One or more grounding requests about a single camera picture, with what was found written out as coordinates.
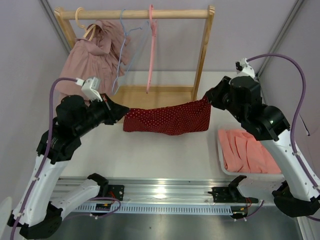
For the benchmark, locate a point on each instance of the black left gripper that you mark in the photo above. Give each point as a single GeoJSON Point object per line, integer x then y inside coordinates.
{"type": "Point", "coordinates": [114, 112]}

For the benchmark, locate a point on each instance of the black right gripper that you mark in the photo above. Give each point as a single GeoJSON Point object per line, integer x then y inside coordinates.
{"type": "Point", "coordinates": [215, 94]}

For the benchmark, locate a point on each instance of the dark red dotted garment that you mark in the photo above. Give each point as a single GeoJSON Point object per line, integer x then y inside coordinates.
{"type": "Point", "coordinates": [175, 120]}

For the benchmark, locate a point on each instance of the dusty pink skirt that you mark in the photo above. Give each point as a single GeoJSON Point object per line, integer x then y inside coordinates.
{"type": "Point", "coordinates": [100, 56]}

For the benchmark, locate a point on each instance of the pink plastic hanger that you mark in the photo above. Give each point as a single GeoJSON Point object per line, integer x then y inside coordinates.
{"type": "Point", "coordinates": [153, 26]}

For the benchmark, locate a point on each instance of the cream plastic hanger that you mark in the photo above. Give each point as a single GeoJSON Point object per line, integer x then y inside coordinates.
{"type": "Point", "coordinates": [89, 32]}

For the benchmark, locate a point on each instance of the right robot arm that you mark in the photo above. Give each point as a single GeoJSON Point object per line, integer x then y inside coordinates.
{"type": "Point", "coordinates": [296, 193]}

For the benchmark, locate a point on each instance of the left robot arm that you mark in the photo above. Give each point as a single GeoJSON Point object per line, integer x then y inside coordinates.
{"type": "Point", "coordinates": [37, 216]}

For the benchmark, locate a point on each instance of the wooden clothes rack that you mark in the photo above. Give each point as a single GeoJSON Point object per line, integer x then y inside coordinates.
{"type": "Point", "coordinates": [159, 95]}

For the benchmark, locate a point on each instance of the salmon pink garment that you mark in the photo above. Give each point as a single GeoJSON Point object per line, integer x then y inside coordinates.
{"type": "Point", "coordinates": [245, 152]}

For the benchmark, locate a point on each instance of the white plastic laundry basket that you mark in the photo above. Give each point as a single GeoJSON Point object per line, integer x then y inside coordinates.
{"type": "Point", "coordinates": [240, 172]}

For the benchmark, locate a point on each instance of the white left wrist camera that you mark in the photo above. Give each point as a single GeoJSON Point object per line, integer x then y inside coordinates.
{"type": "Point", "coordinates": [90, 88]}

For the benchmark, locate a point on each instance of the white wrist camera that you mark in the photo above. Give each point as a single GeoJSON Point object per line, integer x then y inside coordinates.
{"type": "Point", "coordinates": [90, 88]}
{"type": "Point", "coordinates": [244, 69]}

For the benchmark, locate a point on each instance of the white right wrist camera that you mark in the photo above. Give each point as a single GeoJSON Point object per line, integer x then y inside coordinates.
{"type": "Point", "coordinates": [244, 69]}

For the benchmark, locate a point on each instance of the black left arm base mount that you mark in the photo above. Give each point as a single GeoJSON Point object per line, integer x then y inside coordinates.
{"type": "Point", "coordinates": [106, 189]}

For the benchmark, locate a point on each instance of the white slotted cable duct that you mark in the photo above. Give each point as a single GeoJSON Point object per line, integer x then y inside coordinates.
{"type": "Point", "coordinates": [167, 209]}

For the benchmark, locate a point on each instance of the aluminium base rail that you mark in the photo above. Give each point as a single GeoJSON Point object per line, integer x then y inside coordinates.
{"type": "Point", "coordinates": [169, 191]}

